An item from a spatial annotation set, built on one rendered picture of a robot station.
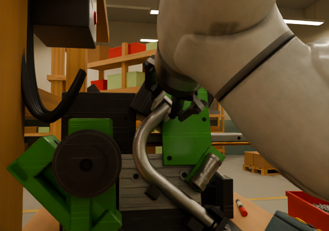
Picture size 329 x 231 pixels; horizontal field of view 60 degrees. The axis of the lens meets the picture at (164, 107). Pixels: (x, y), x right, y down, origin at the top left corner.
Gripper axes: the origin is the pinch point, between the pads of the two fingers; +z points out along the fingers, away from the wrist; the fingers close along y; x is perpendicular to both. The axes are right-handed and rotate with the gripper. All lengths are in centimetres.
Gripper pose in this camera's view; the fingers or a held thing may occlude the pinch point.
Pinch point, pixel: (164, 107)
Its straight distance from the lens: 61.6
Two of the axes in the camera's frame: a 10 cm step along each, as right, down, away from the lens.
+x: -6.7, 6.7, -3.2
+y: -7.3, -6.8, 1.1
